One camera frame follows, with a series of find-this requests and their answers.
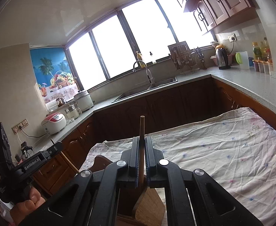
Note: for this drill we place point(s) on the wooden utensil holder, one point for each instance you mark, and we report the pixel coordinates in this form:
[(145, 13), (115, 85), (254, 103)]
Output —
[(119, 204)]

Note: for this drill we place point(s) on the dish drying rack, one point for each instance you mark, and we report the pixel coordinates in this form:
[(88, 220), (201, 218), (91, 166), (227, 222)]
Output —
[(186, 60)]

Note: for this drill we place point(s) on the upper wooden wall cabinets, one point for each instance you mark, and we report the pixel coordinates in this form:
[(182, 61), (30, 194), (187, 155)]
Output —
[(219, 15)]

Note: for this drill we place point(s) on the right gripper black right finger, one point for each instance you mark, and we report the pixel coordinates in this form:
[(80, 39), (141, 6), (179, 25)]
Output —
[(152, 157)]

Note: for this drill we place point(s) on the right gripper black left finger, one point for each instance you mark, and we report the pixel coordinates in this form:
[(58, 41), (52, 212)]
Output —
[(131, 156)]

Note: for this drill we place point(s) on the white red rice cooker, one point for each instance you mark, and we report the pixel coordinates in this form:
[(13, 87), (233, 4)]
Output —
[(54, 123)]

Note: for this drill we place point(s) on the small white blender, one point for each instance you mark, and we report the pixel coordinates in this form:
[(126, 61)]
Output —
[(73, 112)]

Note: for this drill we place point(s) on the steel kitchen sink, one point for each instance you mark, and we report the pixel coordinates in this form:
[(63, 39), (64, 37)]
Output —
[(145, 88)]

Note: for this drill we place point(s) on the white tall rice cooker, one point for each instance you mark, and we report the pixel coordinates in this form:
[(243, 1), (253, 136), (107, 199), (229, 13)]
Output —
[(83, 100)]

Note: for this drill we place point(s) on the chrome kitchen faucet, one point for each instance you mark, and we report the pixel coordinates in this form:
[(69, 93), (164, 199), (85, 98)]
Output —
[(143, 65)]

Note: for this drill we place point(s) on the floral white tablecloth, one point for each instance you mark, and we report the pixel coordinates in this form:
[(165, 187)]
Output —
[(237, 149)]

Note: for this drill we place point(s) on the steel electric kettle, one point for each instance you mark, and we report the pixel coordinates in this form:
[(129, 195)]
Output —
[(222, 57)]

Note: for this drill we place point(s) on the yellow soap bottle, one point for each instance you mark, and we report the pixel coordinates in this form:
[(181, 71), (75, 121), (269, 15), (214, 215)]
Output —
[(139, 56)]

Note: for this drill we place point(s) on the fruit print window blind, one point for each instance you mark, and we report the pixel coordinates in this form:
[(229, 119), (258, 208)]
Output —
[(53, 74)]

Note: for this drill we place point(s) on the white plastic jug green lid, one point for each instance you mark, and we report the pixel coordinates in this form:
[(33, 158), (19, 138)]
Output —
[(242, 60)]

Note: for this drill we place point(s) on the lower wooden kitchen cabinets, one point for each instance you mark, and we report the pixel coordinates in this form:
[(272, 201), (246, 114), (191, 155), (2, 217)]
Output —
[(107, 131)]

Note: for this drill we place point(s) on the wooden chopstick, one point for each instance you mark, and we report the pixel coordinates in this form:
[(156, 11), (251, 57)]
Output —
[(141, 151)]

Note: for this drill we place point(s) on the yellow oil bottle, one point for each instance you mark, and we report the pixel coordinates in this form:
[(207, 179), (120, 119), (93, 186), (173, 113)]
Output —
[(257, 51)]

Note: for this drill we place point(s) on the left hand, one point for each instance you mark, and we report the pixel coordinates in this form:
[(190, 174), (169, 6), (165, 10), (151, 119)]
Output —
[(13, 215)]

